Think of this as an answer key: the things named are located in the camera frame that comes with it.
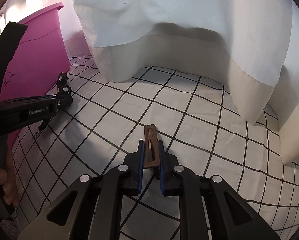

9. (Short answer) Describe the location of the white curtain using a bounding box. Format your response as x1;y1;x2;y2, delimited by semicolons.
4;0;299;165

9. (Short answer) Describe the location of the pink plastic tub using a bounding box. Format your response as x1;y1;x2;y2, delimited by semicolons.
0;3;70;137

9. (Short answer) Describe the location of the person's left hand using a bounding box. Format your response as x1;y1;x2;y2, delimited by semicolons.
0;148;19;208

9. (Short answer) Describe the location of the brown hair clip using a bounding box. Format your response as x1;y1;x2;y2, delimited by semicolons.
143;124;160;168

